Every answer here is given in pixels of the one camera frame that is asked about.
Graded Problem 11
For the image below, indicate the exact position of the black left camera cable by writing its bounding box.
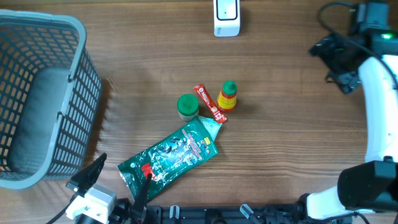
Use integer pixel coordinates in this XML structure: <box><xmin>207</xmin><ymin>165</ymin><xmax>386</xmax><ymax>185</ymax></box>
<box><xmin>45</xmin><ymin>192</ymin><xmax>78</xmax><ymax>224</ymax></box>

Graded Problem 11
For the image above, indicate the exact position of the light blue wipes pack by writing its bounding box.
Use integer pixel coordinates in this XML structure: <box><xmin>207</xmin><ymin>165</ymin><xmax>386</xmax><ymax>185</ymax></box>
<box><xmin>198</xmin><ymin>116</ymin><xmax>222</xmax><ymax>140</ymax></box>

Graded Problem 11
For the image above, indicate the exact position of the grey plastic basket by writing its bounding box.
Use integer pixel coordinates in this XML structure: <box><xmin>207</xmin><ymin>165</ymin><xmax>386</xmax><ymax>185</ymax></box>
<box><xmin>1</xmin><ymin>9</ymin><xmax>102</xmax><ymax>190</ymax></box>

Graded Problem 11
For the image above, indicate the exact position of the green lid jar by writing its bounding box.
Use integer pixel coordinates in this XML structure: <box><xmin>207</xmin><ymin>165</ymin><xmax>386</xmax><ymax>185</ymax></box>
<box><xmin>177</xmin><ymin>94</ymin><xmax>199</xmax><ymax>121</ymax></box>

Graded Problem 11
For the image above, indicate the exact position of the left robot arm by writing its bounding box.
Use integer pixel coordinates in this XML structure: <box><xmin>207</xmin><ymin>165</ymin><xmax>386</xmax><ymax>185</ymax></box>
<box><xmin>65</xmin><ymin>153</ymin><xmax>152</xmax><ymax>224</ymax></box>

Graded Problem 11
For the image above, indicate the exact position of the green snack bag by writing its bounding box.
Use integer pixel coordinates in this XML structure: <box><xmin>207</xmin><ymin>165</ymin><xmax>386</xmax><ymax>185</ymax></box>
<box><xmin>118</xmin><ymin>117</ymin><xmax>218</xmax><ymax>200</ymax></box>

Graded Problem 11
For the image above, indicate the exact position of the white barcode scanner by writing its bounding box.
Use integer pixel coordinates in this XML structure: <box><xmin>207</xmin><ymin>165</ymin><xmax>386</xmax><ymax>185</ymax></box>
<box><xmin>213</xmin><ymin>0</ymin><xmax>241</xmax><ymax>37</ymax></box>

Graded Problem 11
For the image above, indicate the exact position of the red coffee stick sachet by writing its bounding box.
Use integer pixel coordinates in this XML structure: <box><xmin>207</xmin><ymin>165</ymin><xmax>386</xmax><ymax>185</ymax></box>
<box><xmin>193</xmin><ymin>84</ymin><xmax>227</xmax><ymax>124</ymax></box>

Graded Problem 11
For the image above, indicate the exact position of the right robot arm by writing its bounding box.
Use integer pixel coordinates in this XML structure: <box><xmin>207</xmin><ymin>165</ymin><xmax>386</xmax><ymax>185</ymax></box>
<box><xmin>300</xmin><ymin>29</ymin><xmax>397</xmax><ymax>222</ymax></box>

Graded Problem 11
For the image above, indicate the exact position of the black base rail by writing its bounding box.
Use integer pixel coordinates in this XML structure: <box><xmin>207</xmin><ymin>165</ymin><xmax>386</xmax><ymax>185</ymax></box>
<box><xmin>136</xmin><ymin>203</ymin><xmax>353</xmax><ymax>224</ymax></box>

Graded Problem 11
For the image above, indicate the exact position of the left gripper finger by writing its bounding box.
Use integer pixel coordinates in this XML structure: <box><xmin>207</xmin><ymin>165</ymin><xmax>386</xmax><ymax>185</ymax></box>
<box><xmin>66</xmin><ymin>153</ymin><xmax>107</xmax><ymax>196</ymax></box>
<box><xmin>132</xmin><ymin>173</ymin><xmax>152</xmax><ymax>215</ymax></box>

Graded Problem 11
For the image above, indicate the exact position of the red sauce bottle green cap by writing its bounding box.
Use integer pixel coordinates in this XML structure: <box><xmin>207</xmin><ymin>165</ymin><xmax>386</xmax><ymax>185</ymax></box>
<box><xmin>217</xmin><ymin>80</ymin><xmax>238</xmax><ymax>112</ymax></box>

